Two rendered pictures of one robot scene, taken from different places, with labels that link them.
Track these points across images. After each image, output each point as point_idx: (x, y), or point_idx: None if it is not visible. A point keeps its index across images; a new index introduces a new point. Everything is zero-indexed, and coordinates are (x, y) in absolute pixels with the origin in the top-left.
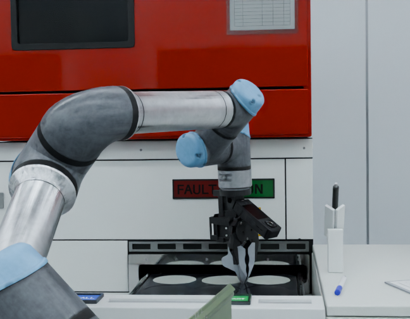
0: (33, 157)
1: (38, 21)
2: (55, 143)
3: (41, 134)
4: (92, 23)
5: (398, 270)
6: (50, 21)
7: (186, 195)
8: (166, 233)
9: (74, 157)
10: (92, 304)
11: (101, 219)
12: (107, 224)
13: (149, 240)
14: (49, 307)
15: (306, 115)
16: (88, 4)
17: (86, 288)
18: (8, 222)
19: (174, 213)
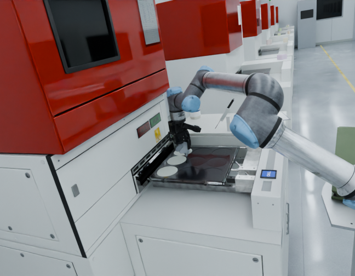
0: (276, 116)
1: (72, 47)
2: (281, 105)
3: (276, 103)
4: (98, 46)
5: None
6: (78, 47)
7: (142, 133)
8: (140, 156)
9: None
10: (278, 172)
11: (120, 166)
12: (122, 167)
13: (136, 164)
14: None
15: (168, 80)
16: (93, 32)
17: (124, 206)
18: (314, 146)
19: (140, 145)
